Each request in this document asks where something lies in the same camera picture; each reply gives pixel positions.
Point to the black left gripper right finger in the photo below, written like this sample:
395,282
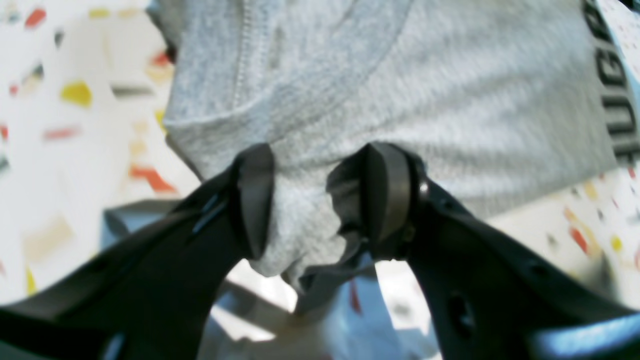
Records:
489,297

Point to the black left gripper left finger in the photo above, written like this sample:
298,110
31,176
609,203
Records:
149,296

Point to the grey T-shirt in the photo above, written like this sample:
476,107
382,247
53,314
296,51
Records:
506,101

